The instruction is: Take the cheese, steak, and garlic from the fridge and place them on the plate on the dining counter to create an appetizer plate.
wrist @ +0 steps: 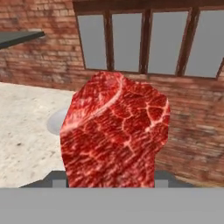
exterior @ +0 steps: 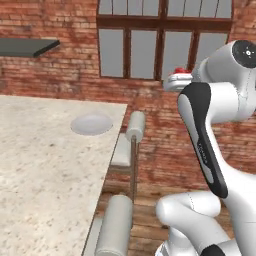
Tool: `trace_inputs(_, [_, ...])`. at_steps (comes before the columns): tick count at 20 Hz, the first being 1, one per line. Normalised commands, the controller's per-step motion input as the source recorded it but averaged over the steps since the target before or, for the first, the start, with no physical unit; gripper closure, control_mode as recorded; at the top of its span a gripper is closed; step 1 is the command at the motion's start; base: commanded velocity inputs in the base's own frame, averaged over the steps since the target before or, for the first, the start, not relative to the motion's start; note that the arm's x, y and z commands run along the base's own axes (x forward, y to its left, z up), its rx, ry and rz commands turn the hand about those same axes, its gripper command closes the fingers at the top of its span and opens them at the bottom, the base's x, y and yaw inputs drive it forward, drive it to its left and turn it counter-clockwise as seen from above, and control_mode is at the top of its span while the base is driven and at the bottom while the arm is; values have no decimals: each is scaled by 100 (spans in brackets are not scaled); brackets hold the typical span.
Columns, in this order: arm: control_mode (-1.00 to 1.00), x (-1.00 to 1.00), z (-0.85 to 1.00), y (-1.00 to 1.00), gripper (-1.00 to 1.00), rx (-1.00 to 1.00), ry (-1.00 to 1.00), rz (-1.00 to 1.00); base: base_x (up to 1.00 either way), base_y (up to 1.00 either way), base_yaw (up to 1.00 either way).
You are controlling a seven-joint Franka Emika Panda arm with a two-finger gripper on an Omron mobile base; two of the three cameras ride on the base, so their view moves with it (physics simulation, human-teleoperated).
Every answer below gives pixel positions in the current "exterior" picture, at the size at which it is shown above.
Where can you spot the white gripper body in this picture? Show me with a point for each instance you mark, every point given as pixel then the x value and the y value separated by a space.
pixel 176 82

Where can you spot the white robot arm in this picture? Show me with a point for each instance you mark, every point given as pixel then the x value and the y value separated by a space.
pixel 233 96

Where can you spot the red steak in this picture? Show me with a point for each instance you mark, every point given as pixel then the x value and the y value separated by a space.
pixel 182 70

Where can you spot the grey round plate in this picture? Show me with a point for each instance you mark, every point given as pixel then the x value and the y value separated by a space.
pixel 91 123

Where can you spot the brown framed window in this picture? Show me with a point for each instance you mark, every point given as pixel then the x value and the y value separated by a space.
pixel 143 53

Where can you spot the grey cushioned bar stool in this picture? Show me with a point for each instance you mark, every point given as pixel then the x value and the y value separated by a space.
pixel 135 126
pixel 115 225

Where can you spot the dark grey wall shelf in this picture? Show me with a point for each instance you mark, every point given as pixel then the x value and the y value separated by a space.
pixel 23 47

